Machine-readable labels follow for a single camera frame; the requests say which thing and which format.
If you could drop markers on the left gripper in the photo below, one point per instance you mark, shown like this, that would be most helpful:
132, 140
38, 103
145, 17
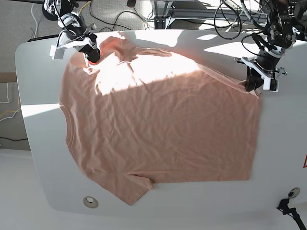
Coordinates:
256, 73

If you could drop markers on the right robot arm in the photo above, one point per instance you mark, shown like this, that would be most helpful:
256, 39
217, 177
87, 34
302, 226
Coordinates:
74, 32

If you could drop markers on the silver aluminium frame profile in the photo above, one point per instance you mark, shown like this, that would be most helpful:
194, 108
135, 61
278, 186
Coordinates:
214, 13

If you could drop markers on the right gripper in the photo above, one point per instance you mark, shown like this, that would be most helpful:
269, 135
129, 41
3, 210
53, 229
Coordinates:
92, 53

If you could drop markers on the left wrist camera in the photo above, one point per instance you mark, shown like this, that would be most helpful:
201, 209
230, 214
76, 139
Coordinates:
270, 84

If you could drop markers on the black clamp mount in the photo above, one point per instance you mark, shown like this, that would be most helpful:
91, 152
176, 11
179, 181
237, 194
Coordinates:
292, 212

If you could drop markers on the salmon pink T-shirt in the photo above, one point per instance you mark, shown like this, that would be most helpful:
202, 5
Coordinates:
145, 116

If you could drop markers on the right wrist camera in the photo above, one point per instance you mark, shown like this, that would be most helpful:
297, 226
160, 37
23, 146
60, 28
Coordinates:
56, 53

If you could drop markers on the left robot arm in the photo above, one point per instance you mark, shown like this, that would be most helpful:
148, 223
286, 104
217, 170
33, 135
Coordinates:
286, 24

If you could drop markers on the right table grommet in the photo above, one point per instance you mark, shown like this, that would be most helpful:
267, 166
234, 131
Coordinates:
294, 193

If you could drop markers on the table grommet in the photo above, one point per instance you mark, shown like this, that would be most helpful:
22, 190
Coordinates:
294, 193
90, 202

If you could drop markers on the red warning sticker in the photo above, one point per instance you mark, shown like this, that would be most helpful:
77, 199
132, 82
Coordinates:
305, 162

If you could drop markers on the left table grommet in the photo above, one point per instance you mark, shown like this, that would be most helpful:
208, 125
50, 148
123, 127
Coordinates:
90, 202

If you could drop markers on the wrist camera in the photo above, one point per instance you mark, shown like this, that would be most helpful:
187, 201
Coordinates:
56, 53
270, 84

